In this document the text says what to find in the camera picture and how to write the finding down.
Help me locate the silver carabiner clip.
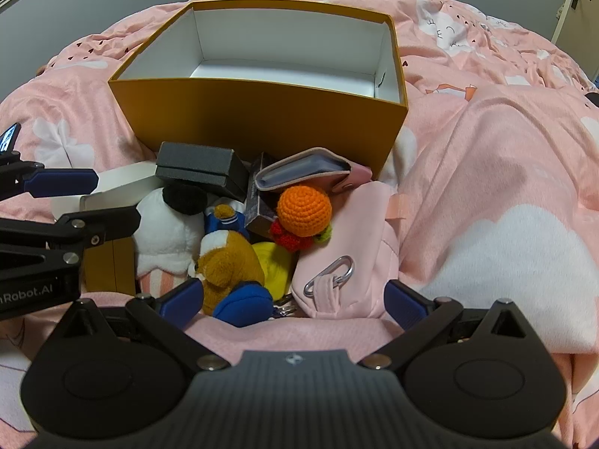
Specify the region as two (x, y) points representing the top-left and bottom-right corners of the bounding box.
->
(302, 256), (354, 298)

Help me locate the yellow plush toy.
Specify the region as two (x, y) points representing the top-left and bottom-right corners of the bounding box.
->
(252, 242), (294, 301)

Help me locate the pink fabric pouch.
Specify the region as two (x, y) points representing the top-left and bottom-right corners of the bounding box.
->
(291, 181), (406, 319)

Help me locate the black textured case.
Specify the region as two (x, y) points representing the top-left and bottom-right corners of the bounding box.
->
(155, 142), (250, 202)

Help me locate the white long box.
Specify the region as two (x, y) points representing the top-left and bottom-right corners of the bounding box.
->
(51, 161), (164, 219)

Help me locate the orange crochet ball toy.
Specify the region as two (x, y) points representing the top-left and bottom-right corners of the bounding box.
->
(269, 184), (333, 253)

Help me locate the pink patterned duvet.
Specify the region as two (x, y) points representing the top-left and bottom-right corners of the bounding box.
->
(1, 0), (598, 448)

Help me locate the white rabbit plush toy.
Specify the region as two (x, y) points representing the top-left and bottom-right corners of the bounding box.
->
(133, 183), (205, 278)

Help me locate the brown dog plush toy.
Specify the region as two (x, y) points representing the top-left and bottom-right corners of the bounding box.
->
(195, 204), (273, 327)

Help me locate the gold brown small box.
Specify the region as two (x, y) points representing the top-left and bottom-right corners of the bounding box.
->
(82, 237), (137, 296)

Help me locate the cream door with handle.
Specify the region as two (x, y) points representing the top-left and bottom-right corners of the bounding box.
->
(551, 0), (599, 81)

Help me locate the orange cardboard storage box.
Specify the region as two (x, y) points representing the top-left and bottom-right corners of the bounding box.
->
(109, 0), (408, 173)

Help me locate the pink card wallet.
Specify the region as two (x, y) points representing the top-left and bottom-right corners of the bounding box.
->
(254, 147), (373, 193)

